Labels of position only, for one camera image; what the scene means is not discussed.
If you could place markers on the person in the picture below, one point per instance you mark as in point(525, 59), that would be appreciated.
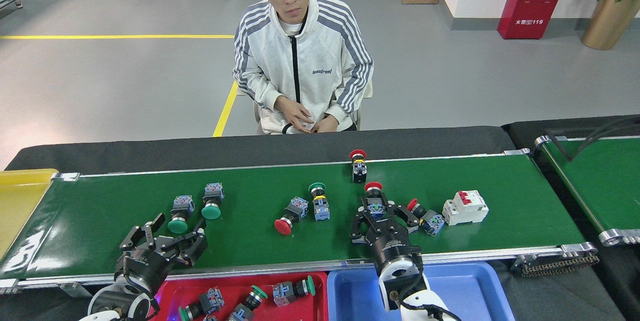
point(310, 51)

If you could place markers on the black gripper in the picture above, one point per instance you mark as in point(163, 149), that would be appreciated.
point(142, 266)
point(395, 246)

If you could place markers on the person's left hand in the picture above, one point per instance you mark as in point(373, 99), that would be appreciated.
point(327, 125)

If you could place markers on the red plastic tray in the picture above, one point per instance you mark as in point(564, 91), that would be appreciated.
point(300, 313)

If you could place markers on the green conveyor belt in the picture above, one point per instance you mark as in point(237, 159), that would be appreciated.
point(250, 181)
point(610, 181)

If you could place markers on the red fire extinguisher cabinet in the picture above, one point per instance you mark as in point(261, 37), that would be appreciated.
point(532, 3)

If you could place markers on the blue plastic tray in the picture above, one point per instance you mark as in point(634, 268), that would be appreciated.
point(475, 296)

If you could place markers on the gold plant pot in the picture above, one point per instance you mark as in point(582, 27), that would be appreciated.
point(607, 23)

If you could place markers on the grey office chair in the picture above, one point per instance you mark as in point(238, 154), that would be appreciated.
point(370, 93)

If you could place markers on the yellow plastic tray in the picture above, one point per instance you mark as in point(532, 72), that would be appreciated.
point(20, 201)

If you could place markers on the blue grey switch block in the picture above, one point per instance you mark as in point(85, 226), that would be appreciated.
point(210, 318)

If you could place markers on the white circuit breaker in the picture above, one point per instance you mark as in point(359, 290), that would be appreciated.
point(465, 211)

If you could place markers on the person's right hand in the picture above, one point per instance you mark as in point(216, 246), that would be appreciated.
point(295, 116)

